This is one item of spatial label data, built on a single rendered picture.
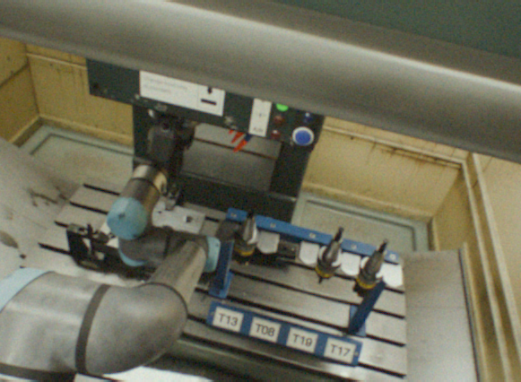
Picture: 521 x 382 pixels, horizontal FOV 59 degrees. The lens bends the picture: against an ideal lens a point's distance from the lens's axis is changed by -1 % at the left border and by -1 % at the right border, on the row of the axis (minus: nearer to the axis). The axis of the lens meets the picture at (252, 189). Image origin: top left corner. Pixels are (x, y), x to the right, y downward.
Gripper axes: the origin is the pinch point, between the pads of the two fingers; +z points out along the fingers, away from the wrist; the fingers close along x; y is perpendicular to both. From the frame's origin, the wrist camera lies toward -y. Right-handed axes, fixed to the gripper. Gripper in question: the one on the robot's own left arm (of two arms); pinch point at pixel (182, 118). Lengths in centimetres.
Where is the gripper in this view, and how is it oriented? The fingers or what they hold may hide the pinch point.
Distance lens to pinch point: 116.0
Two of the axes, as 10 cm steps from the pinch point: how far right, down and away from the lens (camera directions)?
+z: 2.2, -6.6, 7.1
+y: -1.3, 7.1, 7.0
